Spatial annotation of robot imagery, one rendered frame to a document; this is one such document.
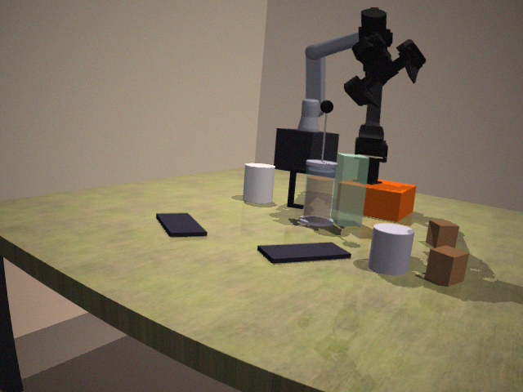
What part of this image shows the glass french press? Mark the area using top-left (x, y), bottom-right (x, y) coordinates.
top-left (287, 100), bottom-right (337, 227)

